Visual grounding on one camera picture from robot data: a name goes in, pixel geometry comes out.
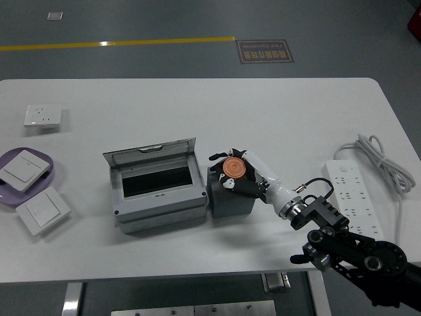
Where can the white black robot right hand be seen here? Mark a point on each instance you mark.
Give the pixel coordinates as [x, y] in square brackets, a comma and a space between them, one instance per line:
[279, 194]

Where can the orange cylinder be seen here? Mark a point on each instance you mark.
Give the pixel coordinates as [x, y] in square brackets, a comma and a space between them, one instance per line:
[233, 168]

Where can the grey junction box with lid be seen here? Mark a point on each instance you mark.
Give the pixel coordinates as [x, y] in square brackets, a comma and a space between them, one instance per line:
[158, 205]

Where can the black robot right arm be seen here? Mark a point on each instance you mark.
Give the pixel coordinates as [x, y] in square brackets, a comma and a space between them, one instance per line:
[378, 260]

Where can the grey cube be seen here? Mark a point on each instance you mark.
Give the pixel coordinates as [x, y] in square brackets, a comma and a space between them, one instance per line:
[230, 205]

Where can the white power strip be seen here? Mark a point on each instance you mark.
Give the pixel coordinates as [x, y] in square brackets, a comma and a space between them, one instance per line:
[348, 184]

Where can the silver table leg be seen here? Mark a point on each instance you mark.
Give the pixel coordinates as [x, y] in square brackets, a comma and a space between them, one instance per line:
[72, 299]
[319, 293]

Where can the dark floor sign with text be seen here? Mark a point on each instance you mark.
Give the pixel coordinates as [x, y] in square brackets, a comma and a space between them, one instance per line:
[264, 51]

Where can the yellow floor tape line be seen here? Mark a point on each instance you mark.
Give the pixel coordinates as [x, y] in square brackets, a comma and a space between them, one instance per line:
[131, 42]

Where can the red object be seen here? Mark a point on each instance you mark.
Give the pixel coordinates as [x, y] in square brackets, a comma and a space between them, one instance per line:
[415, 24]

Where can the purple tray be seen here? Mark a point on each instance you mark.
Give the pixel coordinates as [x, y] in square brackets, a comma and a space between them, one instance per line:
[19, 197]

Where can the small metal floor plate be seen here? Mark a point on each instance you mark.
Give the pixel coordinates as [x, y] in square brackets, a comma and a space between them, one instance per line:
[55, 16]

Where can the metal bracket under table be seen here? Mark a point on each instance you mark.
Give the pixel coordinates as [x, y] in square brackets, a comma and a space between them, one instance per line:
[276, 283]

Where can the metal base plate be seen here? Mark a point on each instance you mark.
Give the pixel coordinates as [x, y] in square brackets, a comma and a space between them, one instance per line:
[197, 309]

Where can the white wall switch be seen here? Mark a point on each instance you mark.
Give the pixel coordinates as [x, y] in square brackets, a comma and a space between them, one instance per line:
[42, 210]
[23, 169]

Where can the white wall socket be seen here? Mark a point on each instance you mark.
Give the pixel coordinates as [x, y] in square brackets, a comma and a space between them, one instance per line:
[42, 115]

